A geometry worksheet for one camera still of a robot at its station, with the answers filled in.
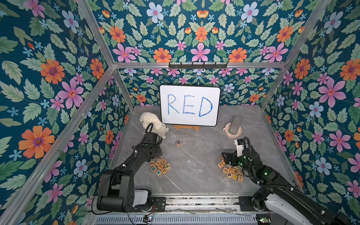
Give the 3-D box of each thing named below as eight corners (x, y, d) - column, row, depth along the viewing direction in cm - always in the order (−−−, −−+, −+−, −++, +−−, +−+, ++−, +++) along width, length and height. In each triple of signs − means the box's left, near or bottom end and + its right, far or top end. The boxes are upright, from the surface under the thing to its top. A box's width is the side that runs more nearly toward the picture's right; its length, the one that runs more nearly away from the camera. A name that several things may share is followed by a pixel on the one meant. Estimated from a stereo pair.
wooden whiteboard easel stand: (174, 130, 107) (174, 125, 102) (175, 128, 108) (174, 123, 103) (199, 132, 105) (199, 127, 101) (199, 129, 107) (200, 125, 102)
